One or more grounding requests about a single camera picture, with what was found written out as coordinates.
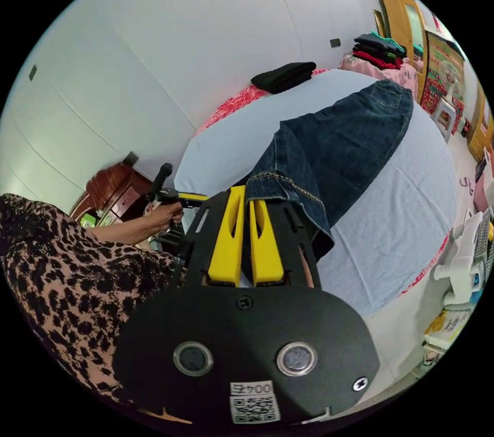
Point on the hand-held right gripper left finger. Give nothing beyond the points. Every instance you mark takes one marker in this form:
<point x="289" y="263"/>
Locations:
<point x="225" y="244"/>

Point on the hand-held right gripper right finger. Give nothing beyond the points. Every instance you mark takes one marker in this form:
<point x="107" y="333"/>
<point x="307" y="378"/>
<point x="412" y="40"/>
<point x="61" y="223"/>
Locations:
<point x="268" y="252"/>

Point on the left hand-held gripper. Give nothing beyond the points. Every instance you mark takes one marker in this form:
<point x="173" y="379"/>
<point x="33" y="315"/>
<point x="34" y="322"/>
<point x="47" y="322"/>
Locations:
<point x="170" y="196"/>

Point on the dark blue jeans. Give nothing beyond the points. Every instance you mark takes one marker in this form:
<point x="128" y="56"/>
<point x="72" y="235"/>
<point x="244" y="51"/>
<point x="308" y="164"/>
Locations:
<point x="339" y="144"/>

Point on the person's left forearm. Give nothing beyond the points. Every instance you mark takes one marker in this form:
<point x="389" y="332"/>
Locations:
<point x="119" y="230"/>

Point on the person's left hand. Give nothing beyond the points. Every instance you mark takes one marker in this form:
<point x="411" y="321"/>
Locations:
<point x="166" y="216"/>

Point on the brown wooden nightstand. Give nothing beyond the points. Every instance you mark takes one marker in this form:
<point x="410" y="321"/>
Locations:
<point x="115" y="194"/>

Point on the bed with light blue sheet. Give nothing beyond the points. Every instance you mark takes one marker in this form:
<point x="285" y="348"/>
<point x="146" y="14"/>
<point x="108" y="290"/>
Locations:
<point x="386" y="213"/>

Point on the black folded garment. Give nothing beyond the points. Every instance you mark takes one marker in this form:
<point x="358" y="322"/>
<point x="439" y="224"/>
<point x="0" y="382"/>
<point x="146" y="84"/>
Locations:
<point x="283" y="76"/>

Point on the person's body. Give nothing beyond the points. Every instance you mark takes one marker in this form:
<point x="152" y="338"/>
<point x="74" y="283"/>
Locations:
<point x="61" y="275"/>

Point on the white plastic appliance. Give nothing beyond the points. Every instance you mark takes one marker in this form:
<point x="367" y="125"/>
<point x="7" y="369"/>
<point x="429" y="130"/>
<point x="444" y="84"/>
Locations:
<point x="465" y="252"/>

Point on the pink printed folded quilt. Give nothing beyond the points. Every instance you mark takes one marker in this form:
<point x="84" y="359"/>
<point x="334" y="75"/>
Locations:
<point x="397" y="76"/>

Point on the white plastic stool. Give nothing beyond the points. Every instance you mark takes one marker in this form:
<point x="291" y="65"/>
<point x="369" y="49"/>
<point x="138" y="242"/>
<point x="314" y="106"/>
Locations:
<point x="444" y="119"/>

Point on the pile of clothes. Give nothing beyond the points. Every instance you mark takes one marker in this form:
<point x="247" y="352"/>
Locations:
<point x="380" y="51"/>

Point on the light wooden cupboard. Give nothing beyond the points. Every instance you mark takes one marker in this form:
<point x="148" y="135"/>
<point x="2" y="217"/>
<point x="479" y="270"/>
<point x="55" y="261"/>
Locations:
<point x="405" y="26"/>

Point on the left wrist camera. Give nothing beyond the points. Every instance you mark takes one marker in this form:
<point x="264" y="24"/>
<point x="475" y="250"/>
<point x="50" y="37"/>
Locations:
<point x="161" y="178"/>

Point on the dark wall socket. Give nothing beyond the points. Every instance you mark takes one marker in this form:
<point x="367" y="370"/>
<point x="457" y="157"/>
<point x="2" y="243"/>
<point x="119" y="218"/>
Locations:
<point x="131" y="158"/>
<point x="335" y="42"/>
<point x="32" y="72"/>

